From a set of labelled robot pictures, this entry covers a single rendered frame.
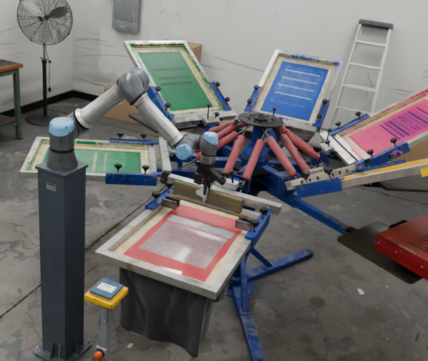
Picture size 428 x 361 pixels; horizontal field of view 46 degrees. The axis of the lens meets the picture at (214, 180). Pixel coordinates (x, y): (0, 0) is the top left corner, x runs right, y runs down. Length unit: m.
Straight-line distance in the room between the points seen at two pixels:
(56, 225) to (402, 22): 4.77
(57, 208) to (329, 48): 4.56
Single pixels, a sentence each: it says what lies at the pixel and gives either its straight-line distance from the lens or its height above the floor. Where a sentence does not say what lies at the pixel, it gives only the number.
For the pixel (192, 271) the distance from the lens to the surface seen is 2.29.
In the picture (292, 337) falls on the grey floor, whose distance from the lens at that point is 3.56.
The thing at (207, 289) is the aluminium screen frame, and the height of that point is 0.99.
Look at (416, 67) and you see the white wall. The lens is 6.44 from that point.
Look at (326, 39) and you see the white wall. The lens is 6.49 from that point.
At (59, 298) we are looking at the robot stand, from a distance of 2.96.
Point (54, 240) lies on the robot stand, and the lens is 2.76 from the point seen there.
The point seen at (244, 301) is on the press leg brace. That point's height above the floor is 0.11.
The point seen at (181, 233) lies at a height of 0.96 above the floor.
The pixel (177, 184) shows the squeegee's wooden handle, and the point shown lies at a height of 1.13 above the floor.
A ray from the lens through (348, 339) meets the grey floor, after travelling 3.68.
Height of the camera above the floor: 2.25
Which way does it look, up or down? 24 degrees down
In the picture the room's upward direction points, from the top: 7 degrees clockwise
